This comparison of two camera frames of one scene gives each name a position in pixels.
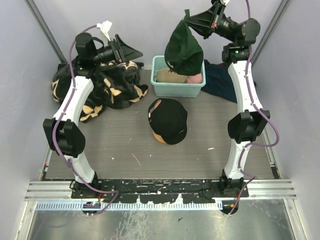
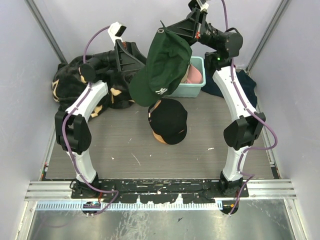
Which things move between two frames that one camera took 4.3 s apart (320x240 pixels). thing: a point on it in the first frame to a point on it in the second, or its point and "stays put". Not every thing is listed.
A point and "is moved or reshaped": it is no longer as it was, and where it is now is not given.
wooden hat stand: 159,137 stays put
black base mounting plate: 214,190 stays put
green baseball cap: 182,54 is moved or reshaped
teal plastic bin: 173,90 to 193,79
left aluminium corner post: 45,30 stays put
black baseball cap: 168,119 stays put
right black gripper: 205,22 to 191,27
